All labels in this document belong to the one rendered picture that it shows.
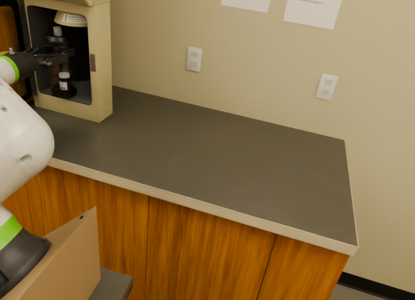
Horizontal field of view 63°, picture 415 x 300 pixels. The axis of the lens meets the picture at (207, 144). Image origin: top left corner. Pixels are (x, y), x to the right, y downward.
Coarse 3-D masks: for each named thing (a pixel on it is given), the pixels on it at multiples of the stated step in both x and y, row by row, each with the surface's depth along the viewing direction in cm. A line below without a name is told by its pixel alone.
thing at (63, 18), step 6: (60, 12) 129; (66, 12) 127; (54, 18) 132; (60, 18) 128; (66, 18) 128; (72, 18) 128; (78, 18) 128; (84, 18) 129; (60, 24) 129; (66, 24) 128; (72, 24) 128; (78, 24) 128; (84, 24) 129
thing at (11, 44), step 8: (0, 8) 120; (8, 8) 123; (0, 16) 121; (8, 16) 124; (0, 24) 122; (8, 24) 125; (0, 32) 123; (8, 32) 126; (16, 32) 129; (0, 40) 124; (8, 40) 127; (16, 40) 130; (0, 48) 125; (8, 48) 128; (16, 48) 131; (24, 80) 139; (16, 88) 137; (24, 88) 140
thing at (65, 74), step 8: (72, 40) 131; (48, 48) 128; (56, 48) 128; (64, 48) 129; (72, 56) 135; (64, 64) 132; (72, 64) 135; (56, 72) 132; (64, 72) 133; (72, 72) 136; (56, 80) 134; (64, 80) 135; (72, 80) 138; (56, 88) 136; (64, 88) 136; (72, 88) 139
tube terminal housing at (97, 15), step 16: (32, 0) 126; (48, 0) 124; (96, 0) 121; (96, 16) 123; (96, 32) 126; (96, 48) 128; (96, 64) 131; (96, 80) 134; (48, 96) 145; (96, 96) 138; (64, 112) 146; (80, 112) 144; (96, 112) 141
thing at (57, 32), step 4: (56, 28) 127; (60, 28) 128; (56, 32) 128; (60, 32) 128; (48, 36) 127; (52, 36) 127; (56, 36) 127; (60, 36) 128; (64, 36) 129; (68, 36) 130; (48, 40) 127; (52, 40) 126; (56, 40) 126; (60, 40) 127; (64, 40) 128; (68, 40) 129
